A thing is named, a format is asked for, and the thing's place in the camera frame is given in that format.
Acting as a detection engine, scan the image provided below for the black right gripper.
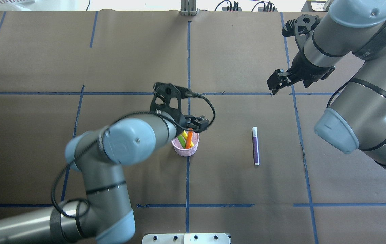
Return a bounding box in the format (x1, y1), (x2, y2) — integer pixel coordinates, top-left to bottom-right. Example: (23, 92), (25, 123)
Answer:
(267, 51), (335, 95)

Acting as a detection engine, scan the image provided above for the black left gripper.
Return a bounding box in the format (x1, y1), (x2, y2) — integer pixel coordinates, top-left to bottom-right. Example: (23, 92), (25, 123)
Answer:
(169, 115), (210, 133)

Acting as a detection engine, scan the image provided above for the yellow highlighter pen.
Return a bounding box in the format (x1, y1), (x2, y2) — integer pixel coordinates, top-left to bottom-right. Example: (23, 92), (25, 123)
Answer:
(181, 131), (188, 141)

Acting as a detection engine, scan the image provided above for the orange highlighter pen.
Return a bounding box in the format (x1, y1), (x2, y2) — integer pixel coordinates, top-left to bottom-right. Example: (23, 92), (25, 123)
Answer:
(186, 128), (194, 149)

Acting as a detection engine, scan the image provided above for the green highlighter pen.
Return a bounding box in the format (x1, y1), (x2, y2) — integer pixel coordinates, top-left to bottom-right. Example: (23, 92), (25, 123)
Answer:
(177, 135), (186, 149)

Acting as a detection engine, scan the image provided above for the purple highlighter pen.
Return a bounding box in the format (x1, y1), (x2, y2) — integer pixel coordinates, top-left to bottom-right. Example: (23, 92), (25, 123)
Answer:
(252, 127), (260, 166)

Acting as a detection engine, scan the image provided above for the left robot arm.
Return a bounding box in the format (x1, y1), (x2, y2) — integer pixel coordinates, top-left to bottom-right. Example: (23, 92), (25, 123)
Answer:
(0, 111), (212, 244)

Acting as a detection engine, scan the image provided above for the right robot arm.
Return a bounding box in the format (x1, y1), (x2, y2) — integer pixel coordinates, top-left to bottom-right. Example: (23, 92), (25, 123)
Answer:
(267, 0), (386, 170)

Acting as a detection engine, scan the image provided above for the pink mesh pen holder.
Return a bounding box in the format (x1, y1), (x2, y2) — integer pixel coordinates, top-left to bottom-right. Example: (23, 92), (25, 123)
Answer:
(171, 131), (200, 157)

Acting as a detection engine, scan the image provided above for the white pillar with base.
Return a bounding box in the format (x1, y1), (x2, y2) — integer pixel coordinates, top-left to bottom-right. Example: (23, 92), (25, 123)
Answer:
(142, 233), (232, 244)

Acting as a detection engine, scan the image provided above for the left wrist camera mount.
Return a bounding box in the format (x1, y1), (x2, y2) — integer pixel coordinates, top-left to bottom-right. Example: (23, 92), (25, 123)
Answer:
(150, 82), (194, 119)

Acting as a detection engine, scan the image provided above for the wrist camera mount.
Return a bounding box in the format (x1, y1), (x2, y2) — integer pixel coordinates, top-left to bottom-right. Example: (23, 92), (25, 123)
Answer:
(281, 14), (322, 51)
(150, 82), (194, 119)

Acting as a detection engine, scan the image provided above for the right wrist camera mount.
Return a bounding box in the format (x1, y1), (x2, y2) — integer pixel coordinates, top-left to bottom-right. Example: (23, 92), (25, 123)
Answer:
(281, 14), (322, 51)

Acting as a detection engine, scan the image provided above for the aluminium frame post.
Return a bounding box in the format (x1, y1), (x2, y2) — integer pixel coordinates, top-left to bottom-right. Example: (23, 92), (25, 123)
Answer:
(180, 0), (197, 16)

